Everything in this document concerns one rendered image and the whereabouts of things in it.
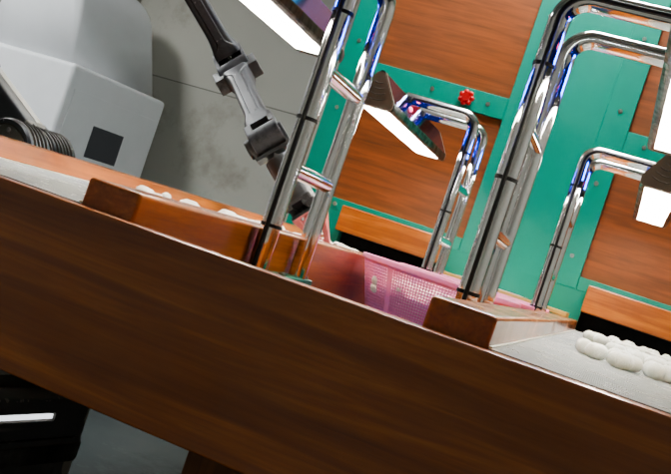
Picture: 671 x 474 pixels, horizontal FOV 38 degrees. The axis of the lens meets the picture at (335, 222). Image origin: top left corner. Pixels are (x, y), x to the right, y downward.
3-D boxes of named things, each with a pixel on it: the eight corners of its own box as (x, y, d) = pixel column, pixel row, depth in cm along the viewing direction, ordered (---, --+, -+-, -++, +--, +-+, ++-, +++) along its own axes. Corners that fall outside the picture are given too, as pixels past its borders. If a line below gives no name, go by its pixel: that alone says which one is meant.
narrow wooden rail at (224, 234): (50, 292, 86) (89, 175, 86) (425, 312, 259) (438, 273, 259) (101, 312, 84) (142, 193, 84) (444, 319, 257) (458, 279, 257)
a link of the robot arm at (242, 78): (209, 70, 227) (249, 47, 227) (221, 89, 230) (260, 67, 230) (240, 146, 191) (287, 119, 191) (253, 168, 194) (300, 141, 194)
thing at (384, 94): (351, 99, 188) (363, 64, 188) (414, 153, 248) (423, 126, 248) (389, 110, 186) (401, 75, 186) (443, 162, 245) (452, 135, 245)
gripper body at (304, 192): (329, 205, 195) (311, 175, 197) (314, 199, 185) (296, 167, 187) (302, 222, 196) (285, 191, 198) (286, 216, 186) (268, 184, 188)
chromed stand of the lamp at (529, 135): (422, 371, 102) (556, -26, 103) (452, 364, 122) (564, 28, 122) (599, 437, 97) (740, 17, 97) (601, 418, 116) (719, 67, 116)
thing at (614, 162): (512, 348, 195) (582, 139, 196) (521, 345, 214) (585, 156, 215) (605, 381, 190) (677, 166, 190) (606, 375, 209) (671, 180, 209)
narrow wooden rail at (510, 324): (387, 425, 76) (431, 292, 76) (543, 353, 249) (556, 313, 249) (453, 451, 75) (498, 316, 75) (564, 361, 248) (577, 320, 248)
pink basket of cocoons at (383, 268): (325, 304, 147) (344, 245, 147) (367, 307, 172) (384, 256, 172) (492, 365, 139) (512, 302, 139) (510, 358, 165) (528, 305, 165)
